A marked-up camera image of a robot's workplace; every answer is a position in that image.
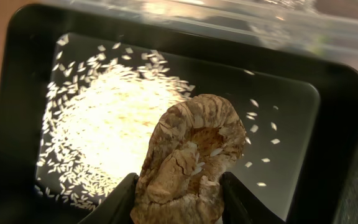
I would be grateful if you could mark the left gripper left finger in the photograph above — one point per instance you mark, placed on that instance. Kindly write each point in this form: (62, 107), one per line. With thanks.
(116, 208)

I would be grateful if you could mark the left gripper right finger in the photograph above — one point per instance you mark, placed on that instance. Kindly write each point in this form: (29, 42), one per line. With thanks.
(241, 206)

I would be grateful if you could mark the brown food scrap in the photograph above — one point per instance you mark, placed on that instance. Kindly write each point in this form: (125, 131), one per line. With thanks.
(191, 147)

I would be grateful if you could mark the pile of white rice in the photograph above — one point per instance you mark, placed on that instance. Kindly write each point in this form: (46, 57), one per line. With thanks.
(103, 102)

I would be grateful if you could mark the black rectangular tray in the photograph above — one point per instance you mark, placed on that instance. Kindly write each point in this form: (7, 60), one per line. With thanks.
(309, 105)

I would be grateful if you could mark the clear plastic bin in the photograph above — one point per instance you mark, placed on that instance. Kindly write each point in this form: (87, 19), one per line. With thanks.
(292, 26)

